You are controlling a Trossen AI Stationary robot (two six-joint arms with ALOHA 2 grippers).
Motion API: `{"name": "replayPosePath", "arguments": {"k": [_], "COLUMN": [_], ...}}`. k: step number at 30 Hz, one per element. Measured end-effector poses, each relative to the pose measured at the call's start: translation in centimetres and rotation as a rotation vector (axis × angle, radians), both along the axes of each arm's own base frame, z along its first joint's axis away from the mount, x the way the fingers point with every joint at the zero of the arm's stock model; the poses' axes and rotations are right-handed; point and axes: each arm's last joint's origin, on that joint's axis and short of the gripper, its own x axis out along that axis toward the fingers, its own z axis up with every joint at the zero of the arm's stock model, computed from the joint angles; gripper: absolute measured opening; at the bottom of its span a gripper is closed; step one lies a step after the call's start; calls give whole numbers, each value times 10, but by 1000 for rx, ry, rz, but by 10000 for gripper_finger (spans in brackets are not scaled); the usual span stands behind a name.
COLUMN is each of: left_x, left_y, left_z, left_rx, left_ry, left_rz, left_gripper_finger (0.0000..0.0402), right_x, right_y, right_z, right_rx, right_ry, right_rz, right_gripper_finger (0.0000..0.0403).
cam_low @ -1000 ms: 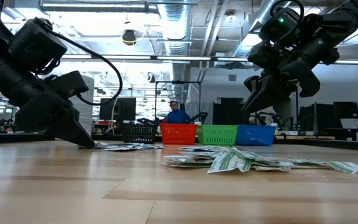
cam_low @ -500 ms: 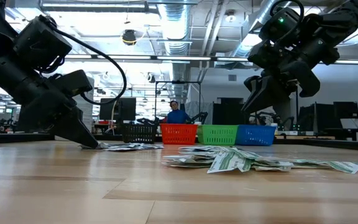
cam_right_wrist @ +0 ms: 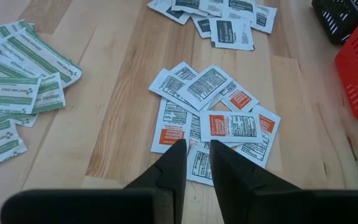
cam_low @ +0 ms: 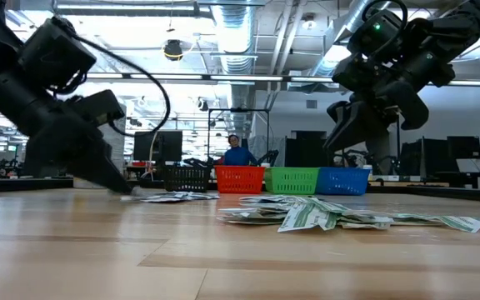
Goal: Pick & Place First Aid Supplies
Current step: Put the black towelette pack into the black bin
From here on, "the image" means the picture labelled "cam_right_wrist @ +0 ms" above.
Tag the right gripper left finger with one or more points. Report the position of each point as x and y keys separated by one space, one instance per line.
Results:
x=169 y=174

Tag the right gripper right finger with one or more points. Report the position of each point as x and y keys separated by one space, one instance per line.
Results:
x=235 y=177

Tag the white packet black label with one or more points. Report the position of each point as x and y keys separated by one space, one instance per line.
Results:
x=239 y=7
x=166 y=12
x=202 y=26
x=188 y=4
x=264 y=18
x=232 y=34
x=211 y=6

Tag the black plastic basket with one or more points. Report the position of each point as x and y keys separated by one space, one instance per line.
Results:
x=331 y=18

